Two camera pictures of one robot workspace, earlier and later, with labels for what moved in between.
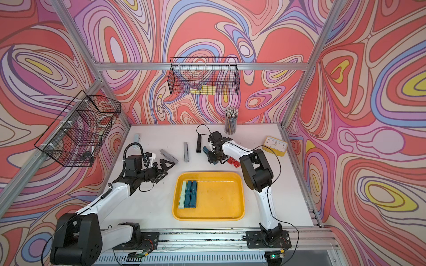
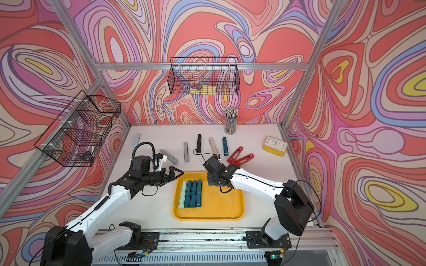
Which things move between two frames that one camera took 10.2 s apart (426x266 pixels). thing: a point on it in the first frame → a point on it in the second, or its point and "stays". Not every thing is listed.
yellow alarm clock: x=279 y=147 stays
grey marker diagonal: x=168 y=156 stays
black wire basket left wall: x=76 y=134 stays
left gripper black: x=156 y=172 → x=171 y=175
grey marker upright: x=186 y=152 stays
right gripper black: x=212 y=159 → x=210 y=180
